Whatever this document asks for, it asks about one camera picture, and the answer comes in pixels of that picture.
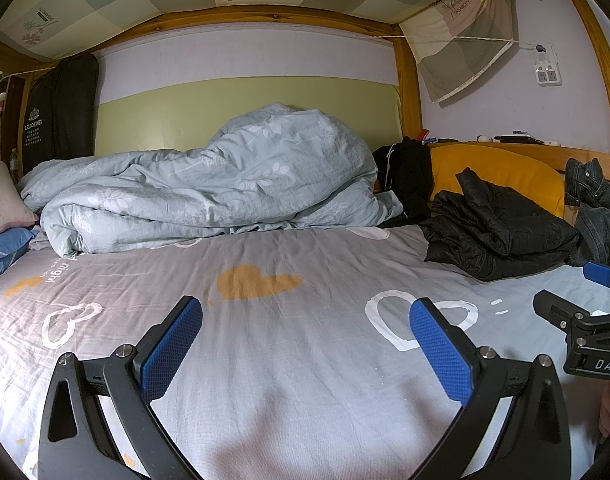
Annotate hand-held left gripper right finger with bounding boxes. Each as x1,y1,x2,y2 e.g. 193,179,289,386
408,297,573,480

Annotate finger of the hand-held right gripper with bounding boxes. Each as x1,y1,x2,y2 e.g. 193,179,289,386
532,290,593,333
582,261,610,291

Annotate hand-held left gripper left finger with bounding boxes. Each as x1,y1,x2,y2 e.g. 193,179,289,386
37,296,204,480

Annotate black down jacket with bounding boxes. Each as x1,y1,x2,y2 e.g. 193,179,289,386
420,166,583,281

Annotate dark jeans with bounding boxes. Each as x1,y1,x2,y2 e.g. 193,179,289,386
564,157,610,268

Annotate grey printed bed sheet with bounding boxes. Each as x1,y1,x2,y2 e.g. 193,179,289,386
0,222,610,480

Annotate yellow cushion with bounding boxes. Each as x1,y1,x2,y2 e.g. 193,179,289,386
427,144,566,221

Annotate black flat device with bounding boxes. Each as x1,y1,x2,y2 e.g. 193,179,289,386
495,131,543,145

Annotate light blue duvet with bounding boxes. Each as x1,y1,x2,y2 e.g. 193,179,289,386
17,102,406,258

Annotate black hooded garment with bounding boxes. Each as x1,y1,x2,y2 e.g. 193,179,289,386
372,136,433,228

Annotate blue pillow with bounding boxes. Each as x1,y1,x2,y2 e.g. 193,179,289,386
0,227,38,285

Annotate pink pillow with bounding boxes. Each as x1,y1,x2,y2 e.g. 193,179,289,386
0,160,38,241

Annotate black garment bag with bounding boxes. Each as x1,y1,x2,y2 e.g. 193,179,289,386
22,52,100,176

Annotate checked corner curtain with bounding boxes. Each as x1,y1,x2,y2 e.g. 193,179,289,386
399,0,533,106

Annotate white wall socket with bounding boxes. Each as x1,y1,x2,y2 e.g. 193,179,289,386
532,41,563,87

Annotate wooden bed frame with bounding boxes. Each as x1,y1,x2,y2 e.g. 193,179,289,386
0,5,610,221

